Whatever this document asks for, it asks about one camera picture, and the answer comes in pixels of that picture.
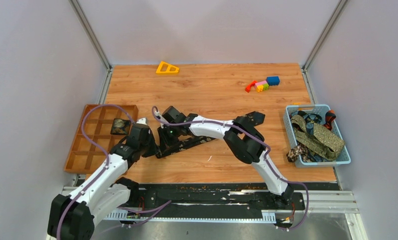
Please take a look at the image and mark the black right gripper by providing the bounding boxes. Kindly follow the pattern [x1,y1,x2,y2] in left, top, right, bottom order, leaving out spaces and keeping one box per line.
[158,124,181,154]

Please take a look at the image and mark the black tie with gold pattern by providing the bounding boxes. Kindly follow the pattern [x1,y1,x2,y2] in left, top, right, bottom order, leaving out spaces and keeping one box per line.
[156,111,266,159]

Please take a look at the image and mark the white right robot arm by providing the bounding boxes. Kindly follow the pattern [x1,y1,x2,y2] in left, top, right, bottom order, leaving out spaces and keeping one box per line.
[152,106,294,209]

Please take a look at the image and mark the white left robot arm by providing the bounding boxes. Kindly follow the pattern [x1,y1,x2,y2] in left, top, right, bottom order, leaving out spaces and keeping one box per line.
[47,119,158,240]

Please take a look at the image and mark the rolled dark patterned tie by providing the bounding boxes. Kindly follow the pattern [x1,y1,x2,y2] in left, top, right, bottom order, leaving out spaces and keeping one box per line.
[110,118,131,136]

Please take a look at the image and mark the orange wooden compartment tray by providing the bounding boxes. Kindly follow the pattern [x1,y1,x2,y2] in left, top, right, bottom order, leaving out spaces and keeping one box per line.
[64,104,128,175]

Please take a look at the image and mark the yellow triangular plastic piece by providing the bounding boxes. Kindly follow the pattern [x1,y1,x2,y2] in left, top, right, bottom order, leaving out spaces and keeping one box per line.
[155,61,180,75]

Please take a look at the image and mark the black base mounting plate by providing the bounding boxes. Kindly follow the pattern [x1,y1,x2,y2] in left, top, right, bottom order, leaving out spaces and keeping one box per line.
[76,180,340,220]

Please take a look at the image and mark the colourful toy block assembly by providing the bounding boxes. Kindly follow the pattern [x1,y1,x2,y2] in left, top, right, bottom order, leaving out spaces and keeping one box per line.
[245,76,280,93]

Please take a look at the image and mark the brown patterned tie end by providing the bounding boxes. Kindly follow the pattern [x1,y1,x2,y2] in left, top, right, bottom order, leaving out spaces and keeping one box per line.
[286,143,309,163]

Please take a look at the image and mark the olive green patterned tie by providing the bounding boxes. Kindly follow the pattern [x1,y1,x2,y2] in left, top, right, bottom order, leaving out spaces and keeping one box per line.
[290,114,345,163]

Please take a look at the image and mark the blue and red tie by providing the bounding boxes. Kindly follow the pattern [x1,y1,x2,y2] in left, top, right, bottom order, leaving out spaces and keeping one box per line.
[297,110,336,132]

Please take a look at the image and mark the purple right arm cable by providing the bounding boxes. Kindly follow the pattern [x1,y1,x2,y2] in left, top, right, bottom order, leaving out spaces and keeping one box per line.
[151,105,310,232]

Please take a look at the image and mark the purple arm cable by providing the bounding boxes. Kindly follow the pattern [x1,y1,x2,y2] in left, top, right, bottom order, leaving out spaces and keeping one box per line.
[151,105,310,232]
[56,104,172,240]

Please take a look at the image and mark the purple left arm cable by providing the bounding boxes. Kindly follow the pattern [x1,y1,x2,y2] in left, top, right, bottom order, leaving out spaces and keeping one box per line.
[56,104,172,240]

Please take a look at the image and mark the aluminium frame rail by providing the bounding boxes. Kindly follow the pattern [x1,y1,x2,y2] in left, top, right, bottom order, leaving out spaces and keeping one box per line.
[54,186,360,224]

